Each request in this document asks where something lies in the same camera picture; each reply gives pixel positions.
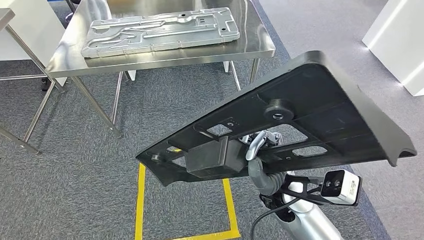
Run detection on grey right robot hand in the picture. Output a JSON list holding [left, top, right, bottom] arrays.
[[245, 130, 284, 197]]

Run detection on black plastic car part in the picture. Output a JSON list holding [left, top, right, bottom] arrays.
[[135, 50, 418, 187]]

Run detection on stainless steel workbench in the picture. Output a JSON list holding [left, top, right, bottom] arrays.
[[45, 0, 276, 139]]

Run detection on white stand legs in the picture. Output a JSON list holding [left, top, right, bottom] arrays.
[[126, 60, 232, 82]]

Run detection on large stamped metal plate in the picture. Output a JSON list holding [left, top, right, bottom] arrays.
[[81, 7, 241, 60]]

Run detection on white block plinth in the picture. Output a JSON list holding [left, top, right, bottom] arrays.
[[361, 0, 424, 97]]

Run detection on white cabinet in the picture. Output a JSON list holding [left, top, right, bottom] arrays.
[[0, 0, 67, 88]]

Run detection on black camera bracket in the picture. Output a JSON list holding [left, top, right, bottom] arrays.
[[281, 173, 360, 209]]

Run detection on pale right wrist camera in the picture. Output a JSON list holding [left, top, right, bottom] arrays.
[[319, 169, 363, 207]]

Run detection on steel frame table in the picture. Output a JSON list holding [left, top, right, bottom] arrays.
[[0, 8, 67, 156]]

